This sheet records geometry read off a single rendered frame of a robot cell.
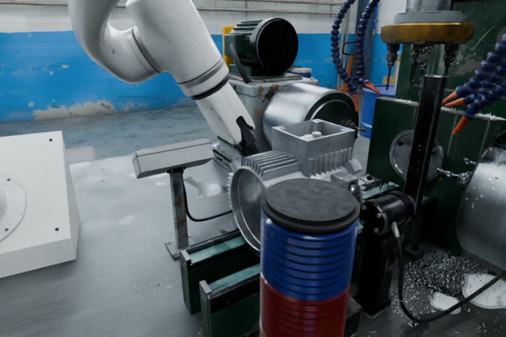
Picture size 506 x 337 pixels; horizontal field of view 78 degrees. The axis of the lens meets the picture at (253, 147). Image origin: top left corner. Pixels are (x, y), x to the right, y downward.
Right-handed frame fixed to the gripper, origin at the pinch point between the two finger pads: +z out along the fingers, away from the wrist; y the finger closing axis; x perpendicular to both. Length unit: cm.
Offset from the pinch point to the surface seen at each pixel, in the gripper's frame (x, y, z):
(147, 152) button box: -14.5, -16.5, -5.6
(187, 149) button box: -7.4, -16.0, -0.6
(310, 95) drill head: 29.5, -18.5, 11.4
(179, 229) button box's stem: -20.4, -16.6, 15.4
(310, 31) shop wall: 405, -503, 202
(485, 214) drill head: 18.7, 31.0, 17.1
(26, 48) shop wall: -53, -562, -33
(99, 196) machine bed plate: -36, -58, 14
